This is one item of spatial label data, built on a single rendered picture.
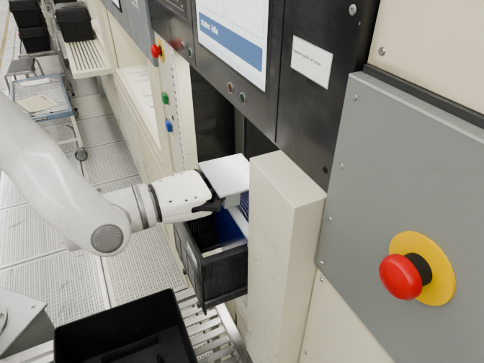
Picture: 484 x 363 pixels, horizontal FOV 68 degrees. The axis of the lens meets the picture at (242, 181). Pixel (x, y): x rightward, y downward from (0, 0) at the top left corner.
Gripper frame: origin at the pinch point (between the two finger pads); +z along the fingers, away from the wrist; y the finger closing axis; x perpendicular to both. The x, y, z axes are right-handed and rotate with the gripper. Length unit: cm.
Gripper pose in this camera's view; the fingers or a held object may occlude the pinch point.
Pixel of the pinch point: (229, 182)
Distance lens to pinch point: 72.1
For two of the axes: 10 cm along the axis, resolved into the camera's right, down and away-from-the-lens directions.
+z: 9.0, -2.6, 3.4
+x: 0.0, -8.0, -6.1
